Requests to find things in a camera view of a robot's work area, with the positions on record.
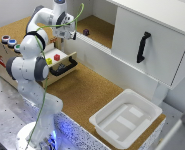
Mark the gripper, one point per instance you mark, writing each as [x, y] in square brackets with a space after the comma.
[62, 30]

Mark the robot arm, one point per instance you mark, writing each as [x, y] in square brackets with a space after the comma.
[28, 68]

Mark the purple block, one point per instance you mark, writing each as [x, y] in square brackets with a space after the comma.
[86, 32]

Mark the yellow block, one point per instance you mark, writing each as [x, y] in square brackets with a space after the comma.
[49, 61]

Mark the wooden drawer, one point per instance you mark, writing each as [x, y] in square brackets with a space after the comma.
[60, 78]

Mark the green button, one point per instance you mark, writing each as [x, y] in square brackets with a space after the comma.
[17, 47]

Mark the white cabinet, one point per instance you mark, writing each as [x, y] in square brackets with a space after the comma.
[102, 63]

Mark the blue button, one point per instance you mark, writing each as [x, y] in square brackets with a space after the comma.
[12, 42]

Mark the red button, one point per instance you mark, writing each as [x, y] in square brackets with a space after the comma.
[5, 38]

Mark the wooden drawer box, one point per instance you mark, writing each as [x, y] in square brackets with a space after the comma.
[2, 53]

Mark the white sliding door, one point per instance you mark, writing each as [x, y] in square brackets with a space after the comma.
[158, 50]

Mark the white plastic box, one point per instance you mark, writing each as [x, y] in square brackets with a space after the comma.
[125, 120]

